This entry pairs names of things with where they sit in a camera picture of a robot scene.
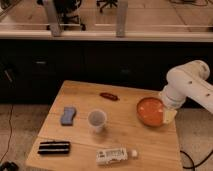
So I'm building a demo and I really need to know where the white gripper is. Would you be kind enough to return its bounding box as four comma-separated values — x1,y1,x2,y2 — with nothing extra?
159,85,183,124

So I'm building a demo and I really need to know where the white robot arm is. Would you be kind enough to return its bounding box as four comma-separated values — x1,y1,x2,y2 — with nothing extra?
159,60,213,124

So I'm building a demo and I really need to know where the orange bowl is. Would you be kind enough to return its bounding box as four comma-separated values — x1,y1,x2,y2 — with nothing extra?
136,97,164,127

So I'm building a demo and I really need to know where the white plastic bottle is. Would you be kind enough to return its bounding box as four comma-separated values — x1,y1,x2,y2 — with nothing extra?
96,148,138,165

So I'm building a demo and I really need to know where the wooden table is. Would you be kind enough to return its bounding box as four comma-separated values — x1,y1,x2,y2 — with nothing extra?
26,81,182,171

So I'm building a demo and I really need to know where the blue sponge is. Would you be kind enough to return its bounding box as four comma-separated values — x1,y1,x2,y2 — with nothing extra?
60,107,76,126

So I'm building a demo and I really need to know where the black ridged block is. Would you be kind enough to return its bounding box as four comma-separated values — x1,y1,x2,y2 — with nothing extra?
38,141,71,155

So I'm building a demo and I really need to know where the black office chair right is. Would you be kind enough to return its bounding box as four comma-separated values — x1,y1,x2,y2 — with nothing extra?
96,0,118,13

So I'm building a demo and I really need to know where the black object floor corner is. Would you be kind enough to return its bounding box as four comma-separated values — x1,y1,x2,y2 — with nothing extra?
0,162,19,171

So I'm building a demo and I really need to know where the black cable right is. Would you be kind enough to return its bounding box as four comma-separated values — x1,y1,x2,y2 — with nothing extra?
180,148,213,170

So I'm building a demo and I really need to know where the black cable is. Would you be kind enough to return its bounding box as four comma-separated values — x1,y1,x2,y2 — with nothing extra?
0,68,15,164
180,148,213,170

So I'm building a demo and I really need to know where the grey metal post right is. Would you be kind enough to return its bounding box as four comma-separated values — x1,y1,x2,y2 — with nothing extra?
116,0,128,37

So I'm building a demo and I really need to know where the grey metal post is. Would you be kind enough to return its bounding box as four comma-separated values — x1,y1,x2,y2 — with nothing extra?
116,0,128,37
42,0,62,37

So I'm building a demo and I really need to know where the grey metal post left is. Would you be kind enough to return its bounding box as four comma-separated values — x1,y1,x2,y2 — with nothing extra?
42,0,62,37

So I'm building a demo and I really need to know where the black cable left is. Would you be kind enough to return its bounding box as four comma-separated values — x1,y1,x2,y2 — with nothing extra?
0,68,15,164

